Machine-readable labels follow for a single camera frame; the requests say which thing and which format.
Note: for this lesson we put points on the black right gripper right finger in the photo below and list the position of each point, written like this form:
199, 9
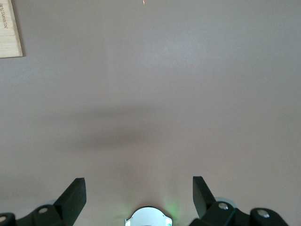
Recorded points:
203, 202

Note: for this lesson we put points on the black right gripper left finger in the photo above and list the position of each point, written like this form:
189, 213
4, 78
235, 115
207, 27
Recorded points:
68, 202

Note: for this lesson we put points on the bamboo cutting board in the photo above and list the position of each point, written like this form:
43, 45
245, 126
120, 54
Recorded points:
9, 35

